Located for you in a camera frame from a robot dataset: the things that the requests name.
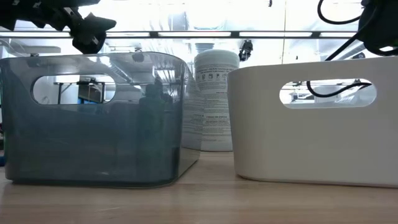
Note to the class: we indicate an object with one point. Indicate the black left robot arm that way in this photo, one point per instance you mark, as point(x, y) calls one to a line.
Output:
point(31, 12)

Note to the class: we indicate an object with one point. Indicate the white wipes canister yellow label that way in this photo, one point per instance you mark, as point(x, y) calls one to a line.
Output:
point(217, 93)

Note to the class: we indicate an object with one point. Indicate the white plastic bin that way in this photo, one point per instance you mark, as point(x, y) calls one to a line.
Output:
point(280, 140)

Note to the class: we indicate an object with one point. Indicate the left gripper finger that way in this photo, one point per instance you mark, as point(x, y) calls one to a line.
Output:
point(98, 22)

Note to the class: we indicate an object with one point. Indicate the smoky grey plastic bin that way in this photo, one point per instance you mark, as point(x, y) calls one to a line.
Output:
point(93, 140)

